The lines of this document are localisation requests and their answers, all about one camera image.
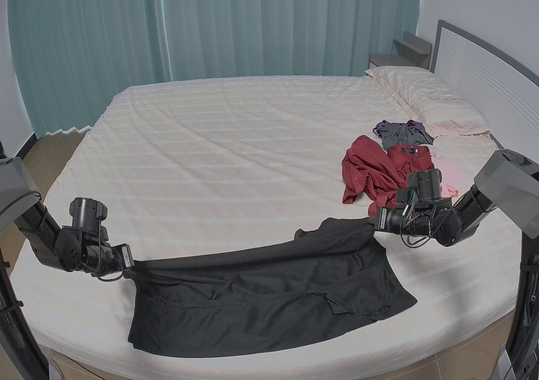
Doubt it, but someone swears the blue-green curtain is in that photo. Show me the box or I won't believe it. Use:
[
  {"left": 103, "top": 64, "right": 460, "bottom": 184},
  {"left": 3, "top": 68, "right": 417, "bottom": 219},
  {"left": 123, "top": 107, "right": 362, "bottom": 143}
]
[
  {"left": 8, "top": 0, "right": 173, "bottom": 139},
  {"left": 160, "top": 0, "right": 423, "bottom": 80}
]

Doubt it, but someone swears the dark red shirt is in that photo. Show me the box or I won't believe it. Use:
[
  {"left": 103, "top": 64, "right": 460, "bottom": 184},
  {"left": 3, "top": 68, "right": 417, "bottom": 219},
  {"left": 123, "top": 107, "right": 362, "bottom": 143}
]
[{"left": 341, "top": 136, "right": 436, "bottom": 217}]

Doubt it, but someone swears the bed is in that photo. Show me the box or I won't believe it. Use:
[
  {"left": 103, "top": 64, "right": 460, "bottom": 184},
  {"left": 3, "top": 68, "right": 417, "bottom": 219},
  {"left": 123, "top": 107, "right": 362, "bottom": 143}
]
[{"left": 8, "top": 20, "right": 539, "bottom": 380}]

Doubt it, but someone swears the purple garment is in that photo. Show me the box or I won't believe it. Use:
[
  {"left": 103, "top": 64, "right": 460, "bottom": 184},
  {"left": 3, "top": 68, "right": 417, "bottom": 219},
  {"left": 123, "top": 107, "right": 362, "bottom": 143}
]
[{"left": 373, "top": 119, "right": 424, "bottom": 136}]

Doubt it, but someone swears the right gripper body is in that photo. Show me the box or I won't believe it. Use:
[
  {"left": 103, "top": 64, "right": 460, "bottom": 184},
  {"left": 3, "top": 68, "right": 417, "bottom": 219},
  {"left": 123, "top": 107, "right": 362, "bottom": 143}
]
[{"left": 374, "top": 206, "right": 406, "bottom": 235}]

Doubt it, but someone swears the black cable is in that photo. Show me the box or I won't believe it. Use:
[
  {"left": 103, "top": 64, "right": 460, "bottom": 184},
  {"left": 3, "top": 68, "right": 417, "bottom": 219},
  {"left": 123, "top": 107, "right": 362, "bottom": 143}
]
[
  {"left": 0, "top": 191, "right": 43, "bottom": 219},
  {"left": 400, "top": 230, "right": 432, "bottom": 249}
]

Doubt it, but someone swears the pink garment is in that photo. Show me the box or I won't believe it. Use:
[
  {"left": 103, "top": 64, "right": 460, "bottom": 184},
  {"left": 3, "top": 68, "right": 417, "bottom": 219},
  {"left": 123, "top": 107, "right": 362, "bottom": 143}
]
[{"left": 431, "top": 153, "right": 463, "bottom": 199}]

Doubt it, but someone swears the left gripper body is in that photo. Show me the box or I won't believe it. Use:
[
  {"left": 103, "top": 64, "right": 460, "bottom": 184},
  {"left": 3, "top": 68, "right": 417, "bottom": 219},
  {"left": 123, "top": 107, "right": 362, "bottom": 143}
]
[{"left": 110, "top": 244, "right": 135, "bottom": 273}]

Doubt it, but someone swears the grey bedside table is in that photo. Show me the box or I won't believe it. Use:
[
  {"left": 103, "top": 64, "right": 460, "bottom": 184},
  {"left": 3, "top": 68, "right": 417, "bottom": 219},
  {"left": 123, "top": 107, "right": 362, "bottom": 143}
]
[{"left": 369, "top": 31, "right": 432, "bottom": 71}]

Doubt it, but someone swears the cream pillow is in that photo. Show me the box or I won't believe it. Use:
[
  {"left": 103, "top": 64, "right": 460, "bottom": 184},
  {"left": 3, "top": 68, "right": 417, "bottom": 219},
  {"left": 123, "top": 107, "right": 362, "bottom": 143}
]
[{"left": 364, "top": 66, "right": 491, "bottom": 137}]

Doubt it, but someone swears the black T-shirt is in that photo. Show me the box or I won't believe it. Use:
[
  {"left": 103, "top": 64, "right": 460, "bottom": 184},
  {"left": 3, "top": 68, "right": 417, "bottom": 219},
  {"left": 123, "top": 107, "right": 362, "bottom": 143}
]
[{"left": 127, "top": 218, "right": 418, "bottom": 358}]

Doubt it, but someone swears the grey garment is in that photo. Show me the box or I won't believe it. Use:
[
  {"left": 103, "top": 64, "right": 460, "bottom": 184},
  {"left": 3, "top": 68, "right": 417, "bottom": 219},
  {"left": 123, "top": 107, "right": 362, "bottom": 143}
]
[{"left": 379, "top": 121, "right": 434, "bottom": 147}]

